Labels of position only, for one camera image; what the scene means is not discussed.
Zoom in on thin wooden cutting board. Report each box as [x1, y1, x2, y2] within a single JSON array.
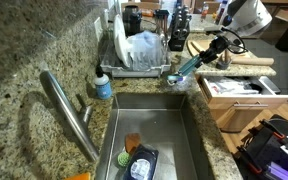
[[187, 40, 212, 61]]

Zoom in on white wall outlet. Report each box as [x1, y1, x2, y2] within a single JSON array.
[[93, 16, 104, 43]]

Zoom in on utensil caddy with brown sticks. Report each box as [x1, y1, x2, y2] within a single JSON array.
[[153, 9, 170, 38]]

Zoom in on black tray with white label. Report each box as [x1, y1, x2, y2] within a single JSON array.
[[122, 143, 160, 180]]

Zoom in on clear plastic bags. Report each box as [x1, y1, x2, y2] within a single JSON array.
[[208, 77, 255, 96]]

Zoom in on black round lid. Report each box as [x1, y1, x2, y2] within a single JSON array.
[[248, 83, 263, 94]]

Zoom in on orange sponge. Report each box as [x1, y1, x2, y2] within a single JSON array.
[[63, 171, 92, 180]]

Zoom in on black knife block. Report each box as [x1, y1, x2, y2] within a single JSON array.
[[168, 4, 192, 52]]

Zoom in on stainless steel faucet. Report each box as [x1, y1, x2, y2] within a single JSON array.
[[39, 69, 101, 163]]

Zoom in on black robot cart with clamps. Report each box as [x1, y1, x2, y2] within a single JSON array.
[[233, 114, 288, 180]]

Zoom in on wooden rolling pin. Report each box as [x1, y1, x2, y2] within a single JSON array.
[[232, 56, 275, 67]]

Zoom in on white plate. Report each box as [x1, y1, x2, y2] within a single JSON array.
[[113, 14, 132, 68]]

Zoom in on stainless steel sink basin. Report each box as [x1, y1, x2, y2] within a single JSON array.
[[94, 92, 215, 180]]

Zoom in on clear plastic container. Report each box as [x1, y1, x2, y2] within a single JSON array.
[[127, 30, 167, 71]]

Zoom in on wooden kitchen drawer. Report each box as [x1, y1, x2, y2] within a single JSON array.
[[197, 75, 288, 133]]

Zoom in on thick wooden cutting board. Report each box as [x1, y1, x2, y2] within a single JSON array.
[[192, 39, 252, 59]]

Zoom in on black coffee canister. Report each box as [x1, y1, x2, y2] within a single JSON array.
[[122, 4, 143, 37]]

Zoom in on blue label soap bottle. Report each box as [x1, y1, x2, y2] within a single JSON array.
[[93, 64, 113, 100]]

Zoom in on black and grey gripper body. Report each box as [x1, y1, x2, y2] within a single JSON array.
[[210, 34, 232, 57]]

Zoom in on metal drawer handle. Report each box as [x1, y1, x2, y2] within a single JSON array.
[[233, 102, 270, 110]]

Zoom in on wooden spoon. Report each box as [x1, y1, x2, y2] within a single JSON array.
[[223, 49, 234, 63]]

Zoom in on green scrubber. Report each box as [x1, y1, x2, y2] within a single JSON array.
[[117, 150, 132, 169]]

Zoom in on glass utensil jar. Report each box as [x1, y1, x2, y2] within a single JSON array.
[[215, 46, 242, 71]]

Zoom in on grey dish rack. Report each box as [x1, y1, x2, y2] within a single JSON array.
[[99, 39, 172, 78]]

